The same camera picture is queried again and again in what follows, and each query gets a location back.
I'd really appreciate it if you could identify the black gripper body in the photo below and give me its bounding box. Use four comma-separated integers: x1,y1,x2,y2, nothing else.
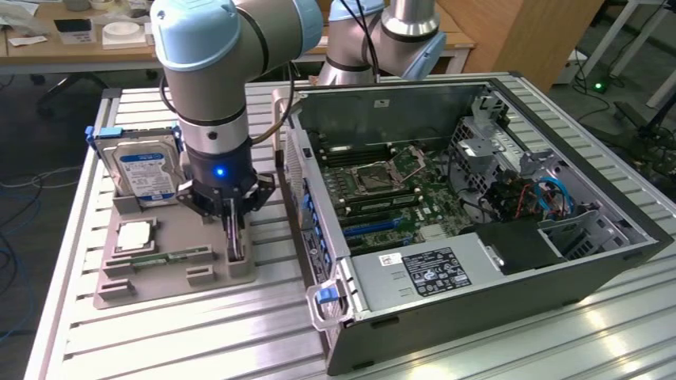
185,137,263,202

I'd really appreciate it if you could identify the grey parts rack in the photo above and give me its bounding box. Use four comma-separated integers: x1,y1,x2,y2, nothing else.
93,188,259,310

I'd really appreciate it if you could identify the hard disk in blue caddy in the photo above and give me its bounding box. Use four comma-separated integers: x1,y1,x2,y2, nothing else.
83,125,185,207

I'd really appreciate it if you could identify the silver CPU chip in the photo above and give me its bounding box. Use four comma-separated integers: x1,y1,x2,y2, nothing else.
114,223,154,250

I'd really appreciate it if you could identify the green RAM stick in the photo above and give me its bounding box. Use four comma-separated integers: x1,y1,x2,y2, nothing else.
129,247,206,267

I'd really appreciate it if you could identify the black RAM slot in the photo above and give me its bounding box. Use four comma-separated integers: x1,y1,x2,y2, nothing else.
319,152,394,166
315,142,390,156

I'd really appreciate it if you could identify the CPU socket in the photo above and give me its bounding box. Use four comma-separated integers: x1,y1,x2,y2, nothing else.
353,161,405,196

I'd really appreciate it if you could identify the blue expansion slot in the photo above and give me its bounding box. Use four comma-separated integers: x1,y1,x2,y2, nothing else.
341,218,403,238

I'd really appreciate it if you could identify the dark RAM stick with label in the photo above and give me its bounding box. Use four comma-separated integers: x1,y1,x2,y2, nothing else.
345,192,418,217

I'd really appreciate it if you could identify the metal socket cover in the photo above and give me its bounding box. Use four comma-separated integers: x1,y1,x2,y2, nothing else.
389,142,429,184

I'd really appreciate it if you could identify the grey power supply unit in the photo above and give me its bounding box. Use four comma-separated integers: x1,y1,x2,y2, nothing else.
350,233,510,314

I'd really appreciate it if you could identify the black chair base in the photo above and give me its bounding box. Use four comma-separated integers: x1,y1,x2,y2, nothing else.
30,73,106,116

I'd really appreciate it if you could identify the white square dish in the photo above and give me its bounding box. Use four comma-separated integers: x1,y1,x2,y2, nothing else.
101,21,147,51

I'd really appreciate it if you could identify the metal disk bay cage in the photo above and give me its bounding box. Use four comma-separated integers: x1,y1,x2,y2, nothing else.
447,94,534,191

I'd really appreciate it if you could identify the wooden desk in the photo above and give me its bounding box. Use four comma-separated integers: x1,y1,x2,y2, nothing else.
0,0,475,76

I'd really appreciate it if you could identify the white box with black top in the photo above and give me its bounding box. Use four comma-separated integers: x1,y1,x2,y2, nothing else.
53,18,97,45

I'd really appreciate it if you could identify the black open PC case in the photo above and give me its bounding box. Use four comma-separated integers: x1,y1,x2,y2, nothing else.
270,77,676,377

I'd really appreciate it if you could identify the grey disk bay tray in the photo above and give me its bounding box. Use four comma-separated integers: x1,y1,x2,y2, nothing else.
537,209,629,262

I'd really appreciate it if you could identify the wooden cabinet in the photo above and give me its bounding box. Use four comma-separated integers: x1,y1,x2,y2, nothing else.
437,0,606,91

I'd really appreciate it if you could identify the black stand base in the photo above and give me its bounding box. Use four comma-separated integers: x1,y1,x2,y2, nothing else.
611,101,676,175

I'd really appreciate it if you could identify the blue wire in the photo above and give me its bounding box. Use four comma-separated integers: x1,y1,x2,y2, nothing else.
531,177,577,219

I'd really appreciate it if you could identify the white desk frame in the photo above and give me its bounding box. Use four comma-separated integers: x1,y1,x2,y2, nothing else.
577,0,676,110

